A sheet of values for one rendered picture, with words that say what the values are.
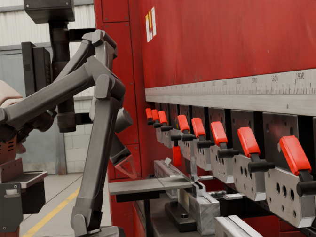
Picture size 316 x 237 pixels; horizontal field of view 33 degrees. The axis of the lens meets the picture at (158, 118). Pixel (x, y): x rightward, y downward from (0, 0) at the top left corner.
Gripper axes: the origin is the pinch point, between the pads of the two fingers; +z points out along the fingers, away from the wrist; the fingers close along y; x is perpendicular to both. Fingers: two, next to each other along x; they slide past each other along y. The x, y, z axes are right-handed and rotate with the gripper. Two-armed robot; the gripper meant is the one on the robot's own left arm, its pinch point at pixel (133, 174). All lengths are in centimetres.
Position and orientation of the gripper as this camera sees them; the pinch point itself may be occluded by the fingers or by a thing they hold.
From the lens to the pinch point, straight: 179.5
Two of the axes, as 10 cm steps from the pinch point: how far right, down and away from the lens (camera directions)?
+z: 5.5, 8.3, 1.0
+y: -1.2, -0.5, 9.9
